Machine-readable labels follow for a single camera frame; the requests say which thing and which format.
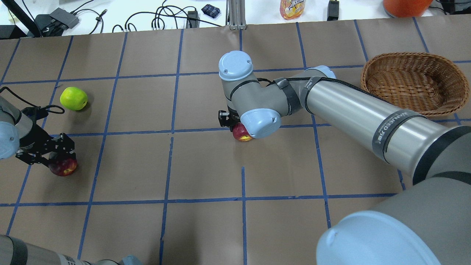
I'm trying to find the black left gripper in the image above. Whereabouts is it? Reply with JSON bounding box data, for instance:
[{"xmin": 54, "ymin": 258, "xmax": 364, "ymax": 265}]
[{"xmin": 15, "ymin": 107, "xmax": 75, "ymax": 168}]

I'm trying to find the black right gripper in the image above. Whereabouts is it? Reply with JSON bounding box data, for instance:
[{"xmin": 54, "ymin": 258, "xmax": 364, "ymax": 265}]
[{"xmin": 219, "ymin": 109, "xmax": 240, "ymax": 130}]

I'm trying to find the red apple with yellow patch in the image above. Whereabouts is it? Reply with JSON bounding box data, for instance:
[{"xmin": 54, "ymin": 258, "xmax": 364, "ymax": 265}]
[{"xmin": 232, "ymin": 123, "xmax": 253, "ymax": 142}]

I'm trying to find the dark red apple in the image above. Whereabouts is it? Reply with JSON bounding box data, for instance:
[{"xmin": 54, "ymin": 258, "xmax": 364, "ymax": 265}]
[{"xmin": 48, "ymin": 152, "xmax": 78, "ymax": 177}]

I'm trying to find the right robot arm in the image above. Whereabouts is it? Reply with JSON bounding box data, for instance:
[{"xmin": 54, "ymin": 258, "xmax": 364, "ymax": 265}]
[{"xmin": 218, "ymin": 50, "xmax": 471, "ymax": 265}]

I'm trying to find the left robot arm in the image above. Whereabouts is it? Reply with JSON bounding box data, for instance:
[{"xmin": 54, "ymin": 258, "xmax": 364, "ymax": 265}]
[{"xmin": 0, "ymin": 97, "xmax": 77, "ymax": 169}]

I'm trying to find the woven wicker basket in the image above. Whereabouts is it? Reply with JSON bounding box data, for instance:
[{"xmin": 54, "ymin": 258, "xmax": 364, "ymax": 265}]
[{"xmin": 360, "ymin": 52, "xmax": 470, "ymax": 117}]

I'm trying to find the green apple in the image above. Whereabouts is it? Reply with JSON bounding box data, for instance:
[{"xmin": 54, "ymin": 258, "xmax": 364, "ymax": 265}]
[{"xmin": 60, "ymin": 86, "xmax": 89, "ymax": 111}]

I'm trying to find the yellow juice bottle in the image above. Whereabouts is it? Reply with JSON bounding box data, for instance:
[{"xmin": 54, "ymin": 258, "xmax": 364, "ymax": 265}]
[{"xmin": 279, "ymin": 0, "xmax": 306, "ymax": 20}]

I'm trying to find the black power adapter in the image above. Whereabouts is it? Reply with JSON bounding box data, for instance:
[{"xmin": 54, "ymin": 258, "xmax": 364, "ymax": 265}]
[{"xmin": 326, "ymin": 0, "xmax": 340, "ymax": 21}]

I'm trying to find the orange bucket with grey lid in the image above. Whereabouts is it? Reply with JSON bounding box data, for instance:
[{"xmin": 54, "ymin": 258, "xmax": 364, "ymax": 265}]
[{"xmin": 382, "ymin": 0, "xmax": 433, "ymax": 17}]

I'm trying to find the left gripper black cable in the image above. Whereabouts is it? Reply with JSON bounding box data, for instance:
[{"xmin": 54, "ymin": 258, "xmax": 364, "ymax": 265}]
[{"xmin": 0, "ymin": 87, "xmax": 65, "ymax": 114}]

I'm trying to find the aluminium frame post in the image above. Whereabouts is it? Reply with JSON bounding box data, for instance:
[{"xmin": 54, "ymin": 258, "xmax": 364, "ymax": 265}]
[{"xmin": 226, "ymin": 0, "xmax": 247, "ymax": 31}]

